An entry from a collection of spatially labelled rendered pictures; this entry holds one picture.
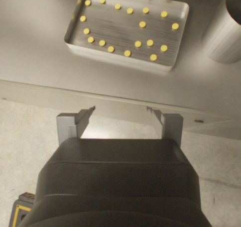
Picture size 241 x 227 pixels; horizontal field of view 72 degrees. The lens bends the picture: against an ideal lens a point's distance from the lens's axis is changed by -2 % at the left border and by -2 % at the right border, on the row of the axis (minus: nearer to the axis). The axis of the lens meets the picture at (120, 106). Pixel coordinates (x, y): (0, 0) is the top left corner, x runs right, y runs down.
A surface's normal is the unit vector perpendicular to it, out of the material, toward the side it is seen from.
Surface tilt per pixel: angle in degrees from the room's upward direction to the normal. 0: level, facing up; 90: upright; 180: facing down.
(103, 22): 0
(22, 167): 0
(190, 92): 0
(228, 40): 90
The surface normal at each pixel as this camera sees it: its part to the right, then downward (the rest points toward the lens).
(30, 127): -0.13, -0.16
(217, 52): -0.59, 0.80
